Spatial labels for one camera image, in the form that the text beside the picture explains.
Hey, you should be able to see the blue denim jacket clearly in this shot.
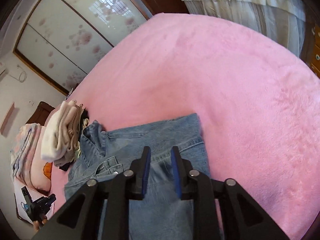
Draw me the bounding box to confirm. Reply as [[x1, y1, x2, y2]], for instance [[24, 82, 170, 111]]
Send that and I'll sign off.
[[64, 114, 210, 239]]

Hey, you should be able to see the person's left hand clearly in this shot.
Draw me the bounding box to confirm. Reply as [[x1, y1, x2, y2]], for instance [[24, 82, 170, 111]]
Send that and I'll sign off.
[[33, 218, 48, 232]]

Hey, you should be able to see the pink cartoon pillow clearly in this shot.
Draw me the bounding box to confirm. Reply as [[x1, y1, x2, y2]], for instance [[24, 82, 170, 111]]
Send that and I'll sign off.
[[30, 126, 53, 192]]

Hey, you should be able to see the folded floral quilt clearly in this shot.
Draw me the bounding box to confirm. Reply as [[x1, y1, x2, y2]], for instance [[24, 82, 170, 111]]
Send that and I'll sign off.
[[10, 123, 42, 189]]

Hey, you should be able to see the white folded sweater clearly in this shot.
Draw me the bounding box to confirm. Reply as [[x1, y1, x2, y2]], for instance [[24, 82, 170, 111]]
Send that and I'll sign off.
[[41, 100, 76, 163]]

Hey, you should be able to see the light green folded garment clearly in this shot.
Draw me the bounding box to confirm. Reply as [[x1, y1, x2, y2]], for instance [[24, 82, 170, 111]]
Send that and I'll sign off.
[[73, 117, 90, 159]]

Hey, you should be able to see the grey knitted folded sweater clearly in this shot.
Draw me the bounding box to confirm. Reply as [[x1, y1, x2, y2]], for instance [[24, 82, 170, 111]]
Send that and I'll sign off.
[[54, 104, 84, 167]]

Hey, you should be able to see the dark wooden headboard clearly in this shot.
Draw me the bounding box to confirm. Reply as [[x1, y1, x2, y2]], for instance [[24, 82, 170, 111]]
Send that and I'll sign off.
[[26, 101, 54, 126]]

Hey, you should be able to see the black folded garment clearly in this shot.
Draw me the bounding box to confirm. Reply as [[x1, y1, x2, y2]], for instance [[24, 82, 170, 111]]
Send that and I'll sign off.
[[58, 108, 89, 171]]

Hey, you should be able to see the pink bed blanket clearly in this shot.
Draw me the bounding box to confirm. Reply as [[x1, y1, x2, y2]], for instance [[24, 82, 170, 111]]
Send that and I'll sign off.
[[52, 14, 319, 239]]

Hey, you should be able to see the floral sliding wardrobe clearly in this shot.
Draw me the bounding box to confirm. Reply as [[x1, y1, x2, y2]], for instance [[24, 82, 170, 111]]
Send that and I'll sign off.
[[14, 0, 146, 94]]

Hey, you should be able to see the cream ruffled covered furniture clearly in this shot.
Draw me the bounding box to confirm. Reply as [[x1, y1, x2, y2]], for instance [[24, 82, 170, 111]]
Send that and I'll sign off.
[[182, 0, 306, 57]]

